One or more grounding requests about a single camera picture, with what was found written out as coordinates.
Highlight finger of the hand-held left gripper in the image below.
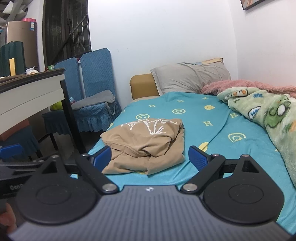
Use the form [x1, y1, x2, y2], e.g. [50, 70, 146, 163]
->
[0, 158, 50, 173]
[0, 144, 25, 162]

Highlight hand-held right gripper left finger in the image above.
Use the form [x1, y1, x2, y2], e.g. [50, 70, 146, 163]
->
[40, 146, 120, 194]

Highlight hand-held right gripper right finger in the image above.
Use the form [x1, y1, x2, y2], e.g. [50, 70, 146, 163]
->
[180, 146, 261, 194]

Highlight tan garment white print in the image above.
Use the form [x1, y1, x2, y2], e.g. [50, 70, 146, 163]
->
[100, 118, 186, 176]

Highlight person's left hand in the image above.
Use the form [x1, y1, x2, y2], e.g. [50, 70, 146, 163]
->
[0, 203, 17, 233]

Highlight blue covered chair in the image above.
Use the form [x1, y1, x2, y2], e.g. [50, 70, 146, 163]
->
[69, 48, 122, 133]
[0, 125, 43, 161]
[42, 57, 84, 151]

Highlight teal printed bed sheet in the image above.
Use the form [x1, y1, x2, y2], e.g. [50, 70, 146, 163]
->
[69, 91, 293, 232]

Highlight grey seat cushion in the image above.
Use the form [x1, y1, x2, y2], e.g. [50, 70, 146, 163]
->
[70, 90, 116, 110]

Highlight tan padded headboard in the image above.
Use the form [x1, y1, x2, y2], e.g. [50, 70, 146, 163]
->
[129, 74, 160, 101]

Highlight grey pillow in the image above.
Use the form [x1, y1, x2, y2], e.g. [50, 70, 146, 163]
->
[150, 61, 232, 95]

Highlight green cartoon blanket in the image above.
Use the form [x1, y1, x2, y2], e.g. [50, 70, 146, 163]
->
[217, 86, 296, 189]

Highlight pink fuzzy blanket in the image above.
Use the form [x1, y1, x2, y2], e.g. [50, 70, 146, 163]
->
[200, 79, 296, 99]

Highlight dark green fabric cover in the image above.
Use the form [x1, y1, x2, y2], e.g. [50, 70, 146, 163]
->
[0, 41, 26, 77]

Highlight yellow pillow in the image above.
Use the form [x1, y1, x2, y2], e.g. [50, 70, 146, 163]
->
[196, 58, 224, 65]

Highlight beige refrigerator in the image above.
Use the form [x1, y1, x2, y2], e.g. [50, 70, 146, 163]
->
[6, 21, 39, 70]

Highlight dark barred window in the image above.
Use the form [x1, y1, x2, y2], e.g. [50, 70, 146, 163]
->
[43, 0, 92, 68]

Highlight framed wall picture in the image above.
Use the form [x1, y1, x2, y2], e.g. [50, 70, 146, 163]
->
[240, 0, 263, 11]

